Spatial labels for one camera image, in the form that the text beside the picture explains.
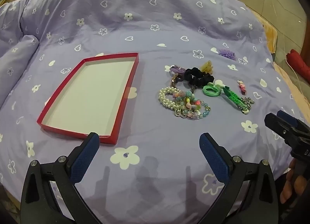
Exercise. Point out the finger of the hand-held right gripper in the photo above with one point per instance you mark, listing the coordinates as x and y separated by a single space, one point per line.
278 124
288 117

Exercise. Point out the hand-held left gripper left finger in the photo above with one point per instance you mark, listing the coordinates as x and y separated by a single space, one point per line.
84 157

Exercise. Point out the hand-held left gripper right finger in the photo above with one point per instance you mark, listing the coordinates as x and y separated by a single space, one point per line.
215 158

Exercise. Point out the pink hair clip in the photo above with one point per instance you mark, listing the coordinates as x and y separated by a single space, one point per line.
241 87

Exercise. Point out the red shallow cardboard box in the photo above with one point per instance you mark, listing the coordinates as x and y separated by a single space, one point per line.
92 88

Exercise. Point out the black velvet scrunchie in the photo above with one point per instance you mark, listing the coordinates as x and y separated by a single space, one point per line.
193 75

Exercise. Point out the gold bangle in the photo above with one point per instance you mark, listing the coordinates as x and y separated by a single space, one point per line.
174 82

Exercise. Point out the yellow hair claw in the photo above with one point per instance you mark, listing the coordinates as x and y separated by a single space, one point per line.
205 66

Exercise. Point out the person's right hand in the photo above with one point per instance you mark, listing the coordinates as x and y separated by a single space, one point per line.
288 185

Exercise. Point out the peach bedsheet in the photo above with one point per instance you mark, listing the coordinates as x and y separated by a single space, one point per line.
288 86

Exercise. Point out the silver snowflake charm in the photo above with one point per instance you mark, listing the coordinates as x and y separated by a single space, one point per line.
248 100

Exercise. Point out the red fabric bag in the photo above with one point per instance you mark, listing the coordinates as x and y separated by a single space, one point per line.
299 65

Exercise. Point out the orange patterned cloth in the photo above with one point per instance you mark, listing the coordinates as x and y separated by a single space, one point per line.
270 37

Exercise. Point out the purple flower hair clip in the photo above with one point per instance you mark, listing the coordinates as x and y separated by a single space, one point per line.
227 54

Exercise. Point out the purple floral blanket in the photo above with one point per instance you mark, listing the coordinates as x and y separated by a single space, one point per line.
145 32

